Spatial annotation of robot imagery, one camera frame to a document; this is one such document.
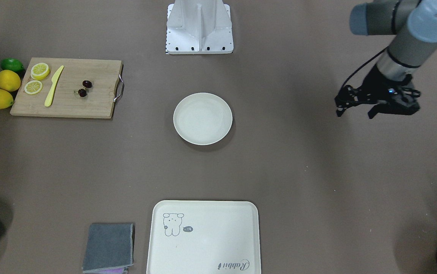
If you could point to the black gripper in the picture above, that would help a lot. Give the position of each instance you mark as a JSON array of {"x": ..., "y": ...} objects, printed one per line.
[{"x": 373, "y": 82}]

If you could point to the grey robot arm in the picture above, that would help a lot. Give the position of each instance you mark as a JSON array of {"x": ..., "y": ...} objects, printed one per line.
[{"x": 413, "y": 23}]

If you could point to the cream rabbit tray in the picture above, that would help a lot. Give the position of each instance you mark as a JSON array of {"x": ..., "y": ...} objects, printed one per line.
[{"x": 204, "y": 237}]

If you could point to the dark red cherry upper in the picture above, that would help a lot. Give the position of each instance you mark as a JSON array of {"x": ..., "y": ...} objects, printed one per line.
[{"x": 87, "y": 84}]

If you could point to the dark red cherry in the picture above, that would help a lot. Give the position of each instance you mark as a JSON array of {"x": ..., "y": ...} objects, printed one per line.
[
  {"x": 87, "y": 84},
  {"x": 81, "y": 92}
]

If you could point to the dark red cherry lower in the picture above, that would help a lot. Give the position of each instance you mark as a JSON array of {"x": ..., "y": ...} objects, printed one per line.
[{"x": 81, "y": 92}]

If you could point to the round cream plate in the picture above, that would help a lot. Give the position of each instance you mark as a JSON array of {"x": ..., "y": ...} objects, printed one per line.
[{"x": 202, "y": 118}]

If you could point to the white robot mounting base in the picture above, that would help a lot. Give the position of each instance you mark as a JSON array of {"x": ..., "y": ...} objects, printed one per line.
[{"x": 199, "y": 27}]

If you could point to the bamboo cutting board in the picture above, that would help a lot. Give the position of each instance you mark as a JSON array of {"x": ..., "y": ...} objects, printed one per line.
[{"x": 105, "y": 76}]

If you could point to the folded grey cloth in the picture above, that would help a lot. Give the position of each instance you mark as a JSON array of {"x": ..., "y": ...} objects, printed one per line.
[{"x": 109, "y": 248}]

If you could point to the yellow plastic knife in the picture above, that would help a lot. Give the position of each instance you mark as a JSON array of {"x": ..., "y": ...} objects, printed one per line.
[{"x": 54, "y": 81}]

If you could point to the lemon slice upper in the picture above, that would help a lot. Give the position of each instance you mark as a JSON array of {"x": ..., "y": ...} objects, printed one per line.
[{"x": 39, "y": 71}]

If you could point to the lemon slice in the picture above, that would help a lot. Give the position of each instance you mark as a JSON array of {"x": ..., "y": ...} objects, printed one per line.
[
  {"x": 39, "y": 71},
  {"x": 33, "y": 87}
]

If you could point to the lemon slice lower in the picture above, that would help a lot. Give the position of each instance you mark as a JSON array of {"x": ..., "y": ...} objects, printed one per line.
[{"x": 33, "y": 87}]

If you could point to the yellow lemon upper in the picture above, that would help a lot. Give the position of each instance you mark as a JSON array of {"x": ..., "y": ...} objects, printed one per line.
[{"x": 9, "y": 81}]

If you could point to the green lime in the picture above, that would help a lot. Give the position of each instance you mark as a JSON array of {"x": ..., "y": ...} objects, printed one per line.
[{"x": 12, "y": 64}]

